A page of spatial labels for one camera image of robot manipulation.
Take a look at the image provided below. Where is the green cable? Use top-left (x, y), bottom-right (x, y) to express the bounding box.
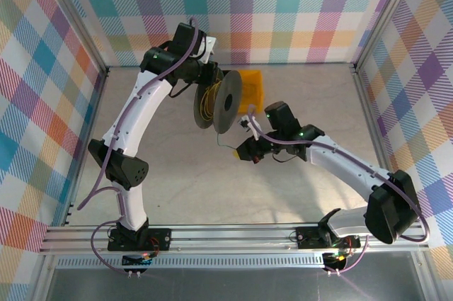
top-left (215, 130), bottom-right (239, 154)

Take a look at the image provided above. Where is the yellow cable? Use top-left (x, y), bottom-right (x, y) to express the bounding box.
top-left (199, 80), bottom-right (225, 127)

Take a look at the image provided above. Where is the dark grey cable spool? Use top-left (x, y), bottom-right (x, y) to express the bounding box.
top-left (193, 69), bottom-right (245, 136)

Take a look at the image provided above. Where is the yellow plastic bin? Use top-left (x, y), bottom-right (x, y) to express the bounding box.
top-left (238, 69), bottom-right (265, 115)

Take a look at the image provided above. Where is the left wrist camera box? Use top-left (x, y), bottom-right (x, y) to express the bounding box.
top-left (202, 36), bottom-right (218, 65)

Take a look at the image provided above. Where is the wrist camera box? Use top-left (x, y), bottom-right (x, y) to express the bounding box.
top-left (240, 114), bottom-right (262, 140)
top-left (202, 36), bottom-right (218, 65)

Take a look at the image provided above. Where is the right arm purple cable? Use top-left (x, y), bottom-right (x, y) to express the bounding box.
top-left (247, 103), bottom-right (432, 276)

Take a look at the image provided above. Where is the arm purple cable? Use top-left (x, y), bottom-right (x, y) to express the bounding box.
top-left (76, 16), bottom-right (200, 276)
top-left (247, 103), bottom-right (432, 276)

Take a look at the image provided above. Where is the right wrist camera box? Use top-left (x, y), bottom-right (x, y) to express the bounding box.
top-left (240, 114), bottom-right (262, 140)

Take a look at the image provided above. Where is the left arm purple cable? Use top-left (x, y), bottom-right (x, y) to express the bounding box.
top-left (76, 16), bottom-right (200, 276)

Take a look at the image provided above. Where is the aluminium mounting rail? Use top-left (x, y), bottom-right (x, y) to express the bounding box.
top-left (38, 222), bottom-right (431, 254)

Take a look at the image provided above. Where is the slotted cable duct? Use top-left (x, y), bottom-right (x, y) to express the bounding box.
top-left (56, 253), bottom-right (325, 268)

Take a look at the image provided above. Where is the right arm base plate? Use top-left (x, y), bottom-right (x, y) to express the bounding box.
top-left (296, 225), bottom-right (362, 250)

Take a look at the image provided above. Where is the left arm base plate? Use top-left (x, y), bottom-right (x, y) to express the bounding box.
top-left (107, 227), bottom-right (173, 253)

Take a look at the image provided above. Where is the aluminium frame post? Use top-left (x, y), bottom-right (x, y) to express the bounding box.
top-left (30, 0), bottom-right (110, 79)
top-left (352, 0), bottom-right (422, 72)

